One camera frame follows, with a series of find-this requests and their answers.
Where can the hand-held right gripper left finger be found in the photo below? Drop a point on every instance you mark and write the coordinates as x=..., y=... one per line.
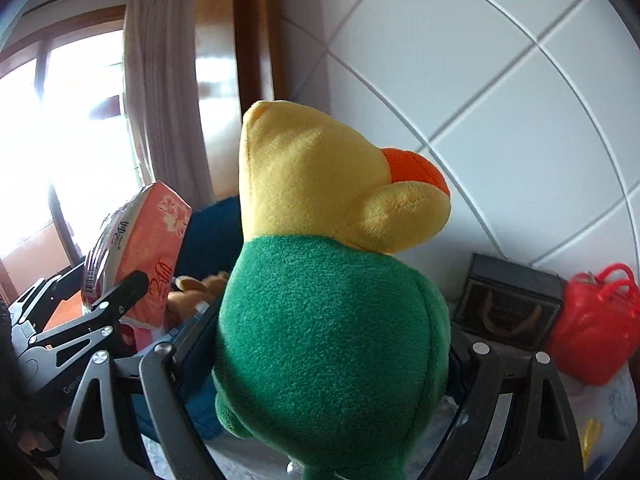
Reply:
x=160, y=385

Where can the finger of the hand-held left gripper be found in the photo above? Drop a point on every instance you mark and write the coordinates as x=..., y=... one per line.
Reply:
x=45, y=292
x=120, y=295

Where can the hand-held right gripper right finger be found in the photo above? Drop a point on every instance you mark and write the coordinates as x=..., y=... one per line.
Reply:
x=482, y=385

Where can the large pink tissue pack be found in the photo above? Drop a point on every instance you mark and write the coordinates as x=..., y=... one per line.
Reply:
x=142, y=337

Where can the floral pink tissue pack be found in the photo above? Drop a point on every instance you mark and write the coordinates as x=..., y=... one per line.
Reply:
x=150, y=240

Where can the blue plastic crate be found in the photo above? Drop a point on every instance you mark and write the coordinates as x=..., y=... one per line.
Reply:
x=210, y=240

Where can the green yellow duck plush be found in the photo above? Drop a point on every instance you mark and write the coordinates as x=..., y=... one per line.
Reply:
x=325, y=335

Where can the brown plush toy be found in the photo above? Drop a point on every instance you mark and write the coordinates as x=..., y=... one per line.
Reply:
x=192, y=287

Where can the black gift box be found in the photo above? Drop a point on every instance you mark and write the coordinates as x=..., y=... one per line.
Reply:
x=505, y=300

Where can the red plastic handbag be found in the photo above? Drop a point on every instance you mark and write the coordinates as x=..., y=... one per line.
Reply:
x=590, y=330

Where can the small yellow plastic item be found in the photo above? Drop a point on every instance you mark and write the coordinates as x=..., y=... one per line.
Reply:
x=591, y=440

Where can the white curtain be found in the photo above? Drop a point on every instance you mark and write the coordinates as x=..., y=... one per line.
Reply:
x=160, y=85

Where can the window with brown frame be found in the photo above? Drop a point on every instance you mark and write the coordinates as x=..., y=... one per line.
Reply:
x=65, y=125

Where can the brown wooden door frame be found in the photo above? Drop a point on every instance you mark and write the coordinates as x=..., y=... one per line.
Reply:
x=220, y=60

